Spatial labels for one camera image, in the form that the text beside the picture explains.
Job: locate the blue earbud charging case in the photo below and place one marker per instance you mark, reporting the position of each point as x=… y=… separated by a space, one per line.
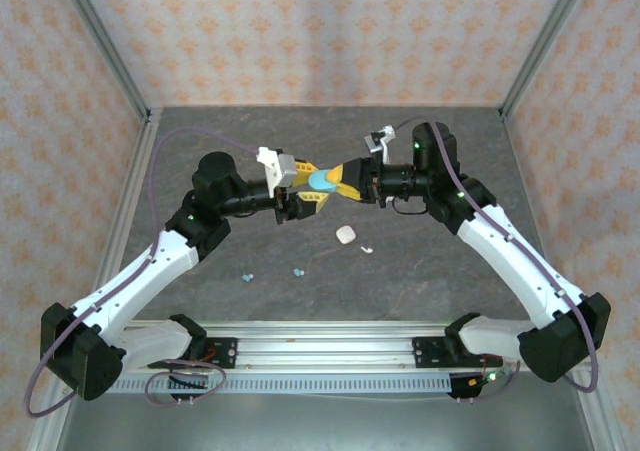
x=322 y=181

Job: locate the white earbud charging case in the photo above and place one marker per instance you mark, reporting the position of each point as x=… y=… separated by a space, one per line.
x=346 y=235

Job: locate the white earbud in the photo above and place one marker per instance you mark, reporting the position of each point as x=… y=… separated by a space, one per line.
x=367 y=249

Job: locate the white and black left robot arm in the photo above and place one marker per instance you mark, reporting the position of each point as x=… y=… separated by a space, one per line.
x=130 y=301

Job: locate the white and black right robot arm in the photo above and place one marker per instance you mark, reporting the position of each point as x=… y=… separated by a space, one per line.
x=500 y=266

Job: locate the black mounting plate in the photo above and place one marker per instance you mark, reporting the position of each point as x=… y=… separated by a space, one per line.
x=225 y=353
x=425 y=353

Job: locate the grey metal panel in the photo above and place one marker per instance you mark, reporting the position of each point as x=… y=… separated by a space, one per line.
x=320 y=426

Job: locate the aluminium side rail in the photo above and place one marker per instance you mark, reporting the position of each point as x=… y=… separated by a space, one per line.
x=600 y=421
x=136 y=171

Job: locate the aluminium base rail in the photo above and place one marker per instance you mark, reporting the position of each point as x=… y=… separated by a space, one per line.
x=320 y=351

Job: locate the aluminium frame post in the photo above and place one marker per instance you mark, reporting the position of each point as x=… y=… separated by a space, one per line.
x=541 y=46
x=106 y=46

